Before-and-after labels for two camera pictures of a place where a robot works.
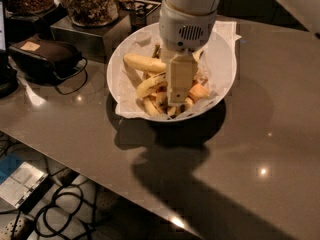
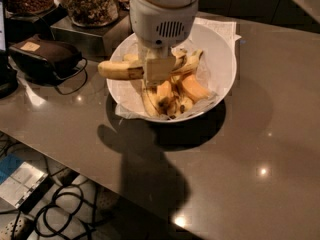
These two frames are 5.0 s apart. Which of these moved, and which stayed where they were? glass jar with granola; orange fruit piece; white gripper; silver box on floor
Moved: white gripper
Stayed: glass jar with granola; silver box on floor; orange fruit piece
